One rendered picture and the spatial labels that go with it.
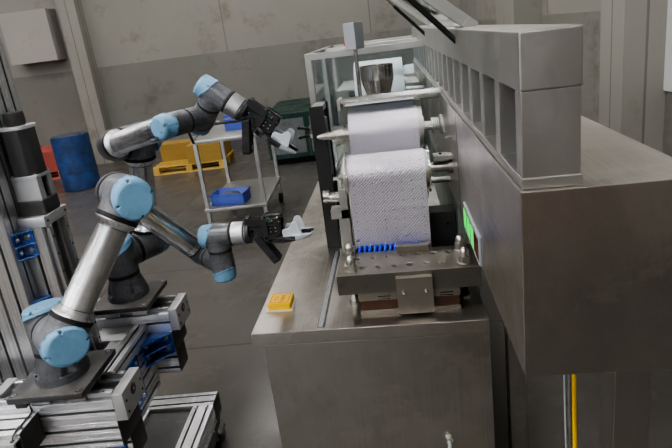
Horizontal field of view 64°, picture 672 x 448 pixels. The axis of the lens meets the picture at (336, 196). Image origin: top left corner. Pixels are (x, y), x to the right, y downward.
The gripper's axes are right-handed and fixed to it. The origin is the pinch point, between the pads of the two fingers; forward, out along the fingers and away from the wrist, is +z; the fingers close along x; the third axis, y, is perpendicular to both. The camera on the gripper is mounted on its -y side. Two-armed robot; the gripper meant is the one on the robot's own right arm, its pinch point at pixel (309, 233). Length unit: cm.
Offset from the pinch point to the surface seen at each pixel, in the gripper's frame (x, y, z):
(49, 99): 736, 9, -555
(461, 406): -26, -46, 41
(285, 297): -9.8, -16.6, -8.5
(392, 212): -0.3, 4.7, 26.5
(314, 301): -9.0, -19.0, 0.2
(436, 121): 29, 26, 44
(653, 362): -84, 6, 65
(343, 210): 7.0, 4.3, 10.8
